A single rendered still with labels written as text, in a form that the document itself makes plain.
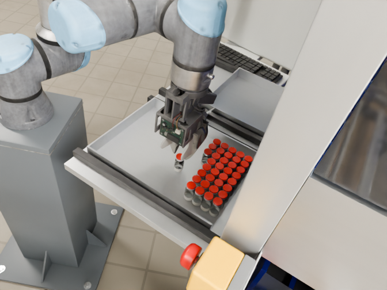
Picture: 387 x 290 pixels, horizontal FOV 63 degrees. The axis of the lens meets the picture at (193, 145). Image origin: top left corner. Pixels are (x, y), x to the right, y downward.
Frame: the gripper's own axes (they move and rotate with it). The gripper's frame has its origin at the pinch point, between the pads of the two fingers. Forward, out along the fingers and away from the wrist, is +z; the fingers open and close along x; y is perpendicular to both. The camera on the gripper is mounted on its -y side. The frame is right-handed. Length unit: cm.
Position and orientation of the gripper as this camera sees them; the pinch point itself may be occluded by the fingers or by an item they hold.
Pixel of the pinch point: (182, 149)
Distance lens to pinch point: 72.7
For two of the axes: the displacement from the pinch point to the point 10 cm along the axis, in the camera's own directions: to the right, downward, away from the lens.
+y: -5.2, 5.4, -6.6
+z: -1.5, 7.0, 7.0
